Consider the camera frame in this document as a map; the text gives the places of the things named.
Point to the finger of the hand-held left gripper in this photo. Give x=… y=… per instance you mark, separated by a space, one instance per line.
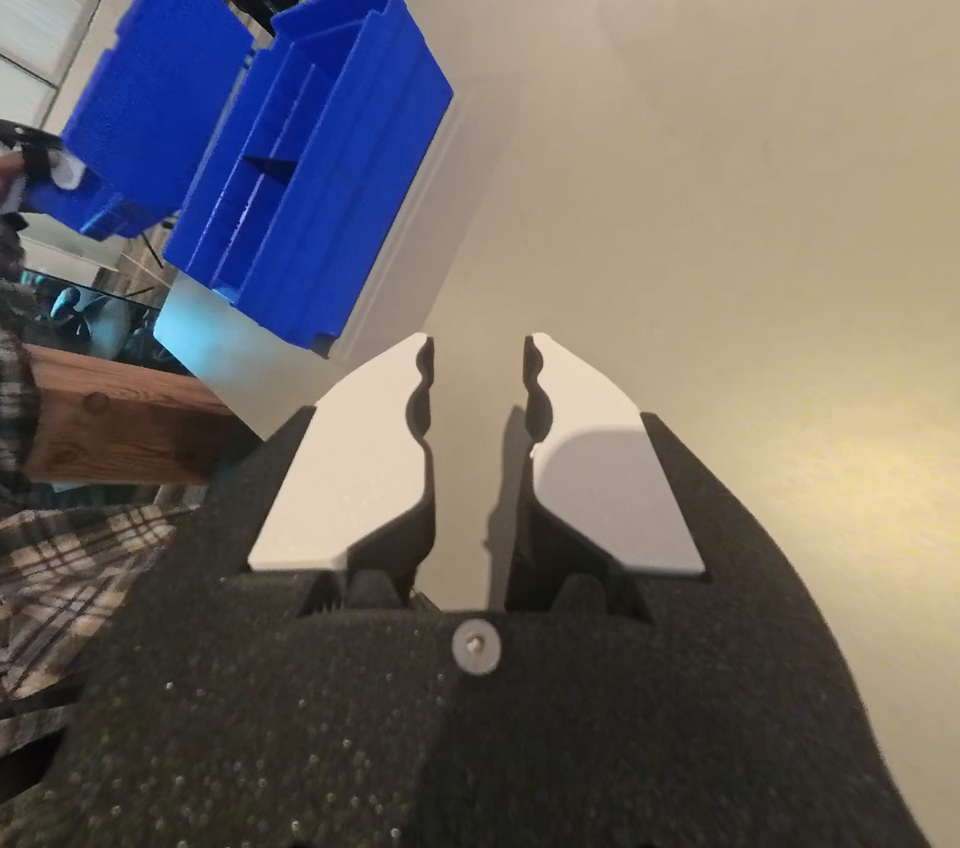
x=67 y=173

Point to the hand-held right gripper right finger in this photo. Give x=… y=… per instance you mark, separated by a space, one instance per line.
x=607 y=488

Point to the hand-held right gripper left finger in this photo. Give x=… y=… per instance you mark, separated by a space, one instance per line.
x=352 y=473

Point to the blue plastic bin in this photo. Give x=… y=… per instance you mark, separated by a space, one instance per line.
x=360 y=150
x=150 y=75

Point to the person's left hand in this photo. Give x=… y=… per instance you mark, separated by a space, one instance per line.
x=11 y=173

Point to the person's plaid shirt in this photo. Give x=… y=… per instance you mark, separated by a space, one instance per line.
x=75 y=578

